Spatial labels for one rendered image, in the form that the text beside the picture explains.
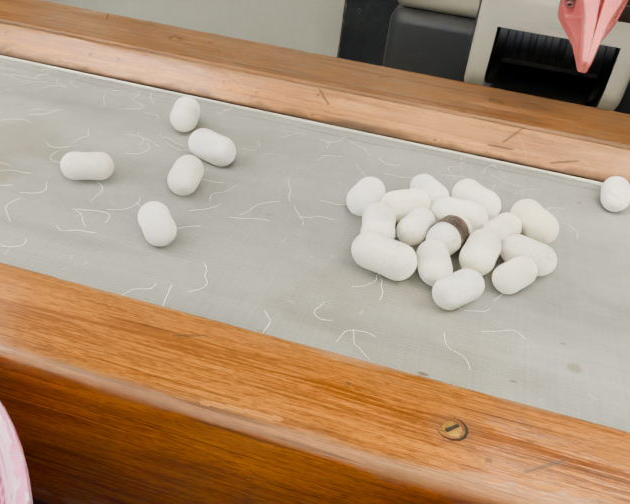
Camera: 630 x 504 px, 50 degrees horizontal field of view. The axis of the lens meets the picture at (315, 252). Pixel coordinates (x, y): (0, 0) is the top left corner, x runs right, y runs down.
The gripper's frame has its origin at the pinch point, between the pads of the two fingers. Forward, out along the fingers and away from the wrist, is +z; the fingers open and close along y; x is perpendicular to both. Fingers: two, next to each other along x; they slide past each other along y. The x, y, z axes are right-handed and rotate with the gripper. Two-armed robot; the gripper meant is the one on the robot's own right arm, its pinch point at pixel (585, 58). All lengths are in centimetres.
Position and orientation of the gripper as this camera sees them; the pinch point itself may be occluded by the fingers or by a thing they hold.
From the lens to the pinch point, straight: 56.7
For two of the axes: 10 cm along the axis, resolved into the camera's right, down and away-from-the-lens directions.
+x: 0.9, 3.1, 9.5
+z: -2.7, 9.2, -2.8
